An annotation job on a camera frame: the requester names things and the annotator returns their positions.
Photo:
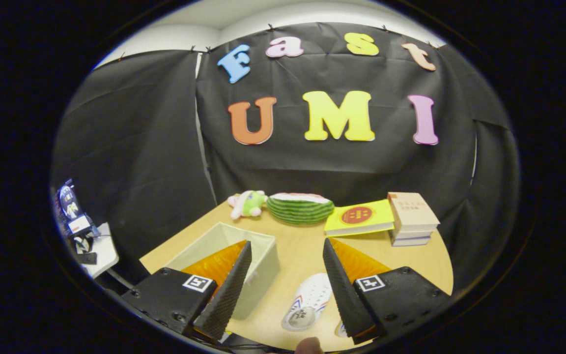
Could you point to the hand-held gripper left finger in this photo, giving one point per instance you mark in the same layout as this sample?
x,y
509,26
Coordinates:
x,y
229,300

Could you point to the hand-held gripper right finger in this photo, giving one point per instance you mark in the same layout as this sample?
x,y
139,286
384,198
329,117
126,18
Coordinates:
x,y
344,295

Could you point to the white canvas shoe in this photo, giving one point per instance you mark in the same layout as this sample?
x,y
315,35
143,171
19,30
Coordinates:
x,y
312,295
340,330

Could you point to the cream fabric storage box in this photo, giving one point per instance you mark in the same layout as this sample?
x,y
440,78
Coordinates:
x,y
263,265

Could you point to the yellow book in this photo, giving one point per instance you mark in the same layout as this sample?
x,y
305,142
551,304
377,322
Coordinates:
x,y
356,216

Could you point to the white book under beige book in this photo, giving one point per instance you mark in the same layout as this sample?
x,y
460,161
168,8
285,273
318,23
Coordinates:
x,y
410,240

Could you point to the watermelon slice plush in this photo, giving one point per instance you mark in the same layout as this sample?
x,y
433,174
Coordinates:
x,y
300,211

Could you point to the pink and green plush toy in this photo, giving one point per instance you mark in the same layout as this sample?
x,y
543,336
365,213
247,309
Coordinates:
x,y
251,204

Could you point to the thick beige book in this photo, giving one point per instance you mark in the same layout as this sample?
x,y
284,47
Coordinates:
x,y
410,209

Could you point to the small black device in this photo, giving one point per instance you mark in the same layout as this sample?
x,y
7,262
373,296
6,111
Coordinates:
x,y
87,258

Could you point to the dark printed package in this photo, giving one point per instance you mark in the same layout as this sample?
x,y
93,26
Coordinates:
x,y
69,204

